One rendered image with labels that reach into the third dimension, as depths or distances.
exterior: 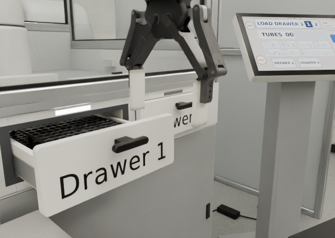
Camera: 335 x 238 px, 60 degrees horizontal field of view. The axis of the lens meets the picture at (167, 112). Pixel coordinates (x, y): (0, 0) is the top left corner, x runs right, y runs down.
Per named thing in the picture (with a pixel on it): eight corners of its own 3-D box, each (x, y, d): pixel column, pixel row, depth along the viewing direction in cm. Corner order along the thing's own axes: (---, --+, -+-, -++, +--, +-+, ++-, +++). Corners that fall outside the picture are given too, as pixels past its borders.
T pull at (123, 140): (149, 143, 52) (149, 135, 52) (115, 154, 47) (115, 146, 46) (136, 138, 54) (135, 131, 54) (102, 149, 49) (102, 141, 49)
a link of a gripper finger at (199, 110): (205, 76, 42) (210, 77, 42) (203, 122, 44) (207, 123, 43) (192, 78, 40) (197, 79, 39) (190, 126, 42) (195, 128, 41)
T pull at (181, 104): (196, 106, 83) (196, 101, 83) (179, 110, 78) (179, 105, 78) (186, 104, 86) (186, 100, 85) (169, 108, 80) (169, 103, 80)
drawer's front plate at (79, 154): (174, 162, 64) (174, 114, 61) (44, 219, 43) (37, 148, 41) (168, 160, 65) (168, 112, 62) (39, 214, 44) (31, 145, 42)
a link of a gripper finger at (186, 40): (177, 20, 45) (182, 13, 44) (214, 80, 42) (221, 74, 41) (159, 19, 42) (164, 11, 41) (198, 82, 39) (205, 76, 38)
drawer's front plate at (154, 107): (206, 123, 95) (208, 90, 93) (140, 145, 75) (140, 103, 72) (202, 122, 96) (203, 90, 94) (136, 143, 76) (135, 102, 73)
